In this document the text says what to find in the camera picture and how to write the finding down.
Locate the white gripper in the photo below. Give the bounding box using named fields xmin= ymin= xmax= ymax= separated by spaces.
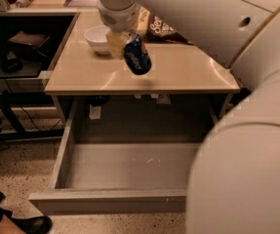
xmin=97 ymin=1 xmax=140 ymax=59

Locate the brown chip bag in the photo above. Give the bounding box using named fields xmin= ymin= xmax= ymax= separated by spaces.
xmin=138 ymin=7 xmax=189 ymax=44

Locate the beige counter cabinet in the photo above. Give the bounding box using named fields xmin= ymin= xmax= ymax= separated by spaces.
xmin=43 ymin=10 xmax=241 ymax=125

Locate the open grey drawer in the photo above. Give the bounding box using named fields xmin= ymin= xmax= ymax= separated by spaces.
xmin=29 ymin=97 xmax=213 ymax=215

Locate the white ceramic bowl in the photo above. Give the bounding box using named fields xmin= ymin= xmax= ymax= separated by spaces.
xmin=84 ymin=25 xmax=109 ymax=55

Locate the blue pepsi can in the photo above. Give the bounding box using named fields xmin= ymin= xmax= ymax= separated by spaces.
xmin=124 ymin=33 xmax=152 ymax=75

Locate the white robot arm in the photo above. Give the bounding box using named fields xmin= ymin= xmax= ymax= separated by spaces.
xmin=99 ymin=0 xmax=280 ymax=234

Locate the black shoe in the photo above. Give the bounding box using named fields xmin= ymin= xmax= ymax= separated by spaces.
xmin=12 ymin=215 xmax=53 ymax=234

